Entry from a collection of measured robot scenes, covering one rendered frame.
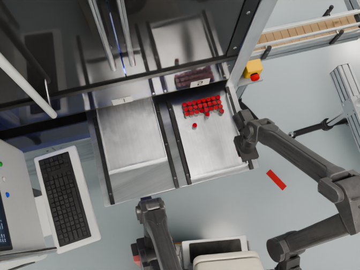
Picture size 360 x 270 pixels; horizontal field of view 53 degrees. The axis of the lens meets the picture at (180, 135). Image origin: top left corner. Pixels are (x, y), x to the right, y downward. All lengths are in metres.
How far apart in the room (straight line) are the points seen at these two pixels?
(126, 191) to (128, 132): 0.26
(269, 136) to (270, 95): 1.62
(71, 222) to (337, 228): 1.10
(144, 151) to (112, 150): 0.14
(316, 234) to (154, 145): 0.83
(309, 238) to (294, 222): 1.48
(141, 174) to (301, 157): 0.79
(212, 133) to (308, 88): 1.35
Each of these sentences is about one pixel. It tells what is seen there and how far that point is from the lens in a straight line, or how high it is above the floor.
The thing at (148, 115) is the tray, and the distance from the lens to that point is 1.67.
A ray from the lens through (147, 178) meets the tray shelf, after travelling 1.61.
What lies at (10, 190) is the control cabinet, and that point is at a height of 1.07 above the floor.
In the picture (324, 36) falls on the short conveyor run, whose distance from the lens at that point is 1.94.
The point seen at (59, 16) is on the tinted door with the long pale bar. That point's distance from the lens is 1.00.
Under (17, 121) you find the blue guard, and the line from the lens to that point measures 1.60.
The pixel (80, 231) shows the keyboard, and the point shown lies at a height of 0.83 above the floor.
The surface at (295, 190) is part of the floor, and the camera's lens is 2.64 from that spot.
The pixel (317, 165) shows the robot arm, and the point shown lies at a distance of 1.02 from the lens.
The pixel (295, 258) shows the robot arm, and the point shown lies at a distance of 1.28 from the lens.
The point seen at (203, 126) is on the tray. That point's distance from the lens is 1.66.
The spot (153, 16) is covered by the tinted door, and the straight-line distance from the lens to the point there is 1.07.
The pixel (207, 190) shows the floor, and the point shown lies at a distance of 2.50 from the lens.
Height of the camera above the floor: 2.47
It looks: 75 degrees down
